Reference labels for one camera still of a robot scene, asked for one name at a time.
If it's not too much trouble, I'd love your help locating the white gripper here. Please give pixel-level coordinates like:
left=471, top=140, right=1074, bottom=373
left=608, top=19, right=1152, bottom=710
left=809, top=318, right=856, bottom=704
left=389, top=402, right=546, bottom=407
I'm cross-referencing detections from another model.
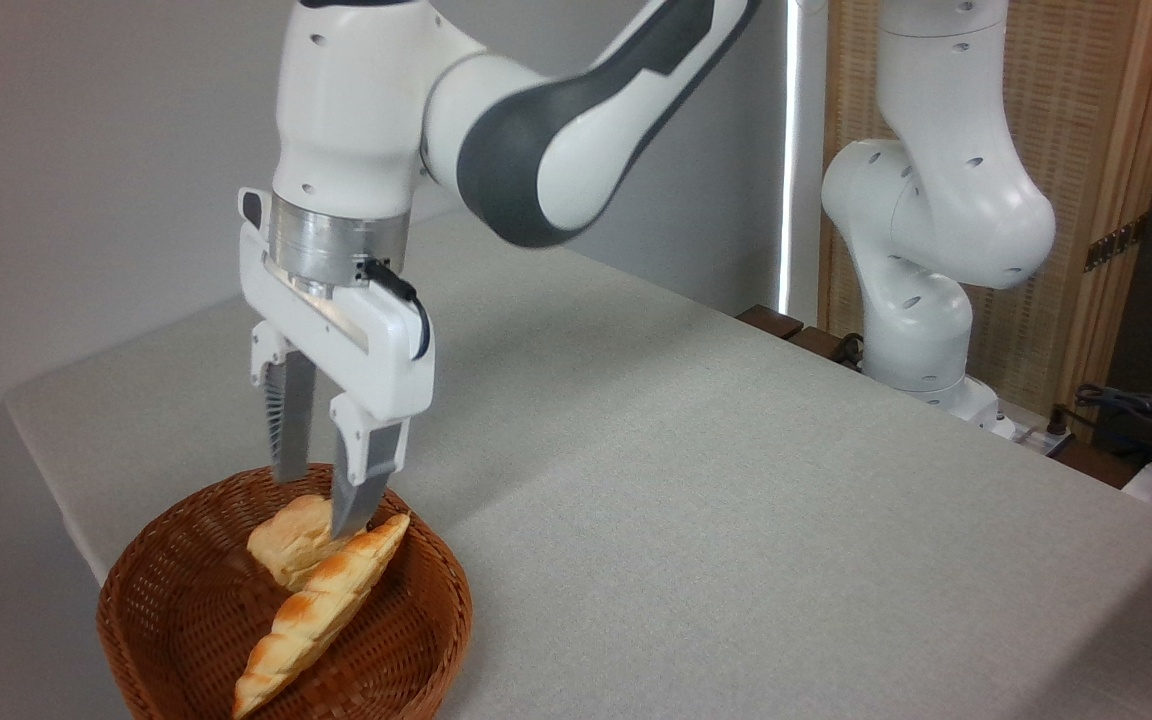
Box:
left=237, top=186, right=436, bottom=542

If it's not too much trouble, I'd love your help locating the long golden bread loaf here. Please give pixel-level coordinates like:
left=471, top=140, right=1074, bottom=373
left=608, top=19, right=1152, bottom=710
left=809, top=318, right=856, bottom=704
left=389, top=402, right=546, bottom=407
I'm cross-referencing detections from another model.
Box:
left=232, top=512, right=412, bottom=720

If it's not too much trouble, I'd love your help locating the small round bread roll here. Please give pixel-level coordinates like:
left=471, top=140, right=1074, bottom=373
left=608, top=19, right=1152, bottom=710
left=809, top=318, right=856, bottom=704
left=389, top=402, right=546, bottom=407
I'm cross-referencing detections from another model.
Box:
left=246, top=493, right=359, bottom=592

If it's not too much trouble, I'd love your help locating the brown woven wicker basket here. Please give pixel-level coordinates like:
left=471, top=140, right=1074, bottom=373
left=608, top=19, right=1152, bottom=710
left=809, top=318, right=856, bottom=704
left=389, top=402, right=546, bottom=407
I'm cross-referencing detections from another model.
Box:
left=95, top=461, right=475, bottom=720

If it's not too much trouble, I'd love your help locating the grey tablecloth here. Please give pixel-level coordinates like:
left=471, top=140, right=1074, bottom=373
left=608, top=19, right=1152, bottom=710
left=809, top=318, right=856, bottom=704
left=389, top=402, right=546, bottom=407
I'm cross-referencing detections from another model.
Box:
left=0, top=208, right=1152, bottom=720

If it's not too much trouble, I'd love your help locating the dark wooden block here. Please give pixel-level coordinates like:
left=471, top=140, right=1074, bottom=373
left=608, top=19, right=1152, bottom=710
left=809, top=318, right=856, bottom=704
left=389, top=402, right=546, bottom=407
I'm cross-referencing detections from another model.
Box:
left=735, top=303, right=806, bottom=342
left=786, top=324, right=855, bottom=363

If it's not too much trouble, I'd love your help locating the dark metal screen hinge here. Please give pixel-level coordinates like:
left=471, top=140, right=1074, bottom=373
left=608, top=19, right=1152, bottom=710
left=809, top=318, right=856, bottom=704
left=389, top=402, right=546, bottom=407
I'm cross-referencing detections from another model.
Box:
left=1083, top=211, right=1152, bottom=274

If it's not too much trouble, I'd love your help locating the wooden rattan folding screen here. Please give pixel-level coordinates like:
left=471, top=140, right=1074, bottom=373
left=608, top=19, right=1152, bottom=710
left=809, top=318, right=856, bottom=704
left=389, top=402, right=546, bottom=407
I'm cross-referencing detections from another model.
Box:
left=817, top=0, right=1152, bottom=433

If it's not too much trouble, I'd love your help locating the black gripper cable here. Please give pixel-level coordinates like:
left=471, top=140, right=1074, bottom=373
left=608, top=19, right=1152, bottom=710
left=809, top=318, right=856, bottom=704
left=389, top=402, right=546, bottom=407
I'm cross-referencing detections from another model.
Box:
left=360, top=257, right=433, bottom=362

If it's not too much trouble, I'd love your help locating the black cable bundle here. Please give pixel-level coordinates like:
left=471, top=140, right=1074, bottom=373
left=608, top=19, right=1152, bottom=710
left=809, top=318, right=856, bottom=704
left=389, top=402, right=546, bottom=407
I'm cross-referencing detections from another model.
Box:
left=1073, top=382, right=1152, bottom=473

